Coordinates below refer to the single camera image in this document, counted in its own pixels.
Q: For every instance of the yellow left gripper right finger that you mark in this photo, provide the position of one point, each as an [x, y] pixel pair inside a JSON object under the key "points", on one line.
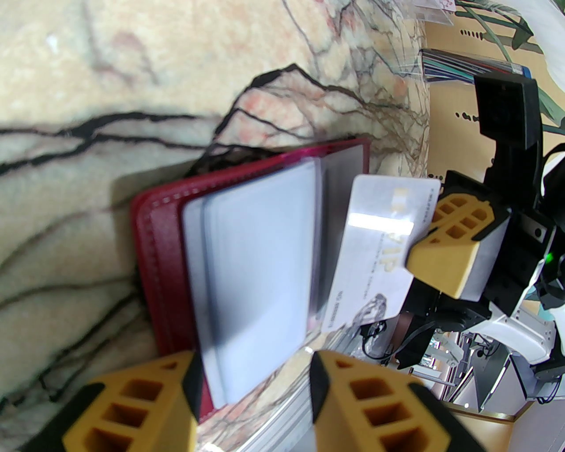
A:
{"points": [[375, 419]]}

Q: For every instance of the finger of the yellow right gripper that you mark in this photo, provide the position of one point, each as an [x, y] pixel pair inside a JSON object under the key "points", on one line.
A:
{"points": [[446, 265], [463, 216]]}

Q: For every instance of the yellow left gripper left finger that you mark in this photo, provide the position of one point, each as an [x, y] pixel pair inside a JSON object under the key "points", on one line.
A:
{"points": [[132, 410]]}

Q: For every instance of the white gold VIP card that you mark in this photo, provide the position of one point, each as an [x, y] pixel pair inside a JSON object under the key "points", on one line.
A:
{"points": [[375, 247]]}

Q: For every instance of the red leather card holder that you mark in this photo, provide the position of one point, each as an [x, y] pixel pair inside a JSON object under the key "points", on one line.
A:
{"points": [[163, 247]]}

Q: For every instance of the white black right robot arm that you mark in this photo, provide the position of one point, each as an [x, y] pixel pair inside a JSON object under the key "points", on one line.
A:
{"points": [[521, 335]]}

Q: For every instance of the clear plastic card box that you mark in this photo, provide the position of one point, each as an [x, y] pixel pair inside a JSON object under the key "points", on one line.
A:
{"points": [[435, 11]]}

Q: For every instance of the clear pencil tube blue lid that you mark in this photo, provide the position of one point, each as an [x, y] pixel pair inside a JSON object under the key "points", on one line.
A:
{"points": [[468, 66]]}

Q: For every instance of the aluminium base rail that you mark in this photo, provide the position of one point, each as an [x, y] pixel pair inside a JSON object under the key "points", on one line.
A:
{"points": [[291, 415]]}

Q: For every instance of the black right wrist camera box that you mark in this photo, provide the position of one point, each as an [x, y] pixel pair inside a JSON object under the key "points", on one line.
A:
{"points": [[507, 110]]}

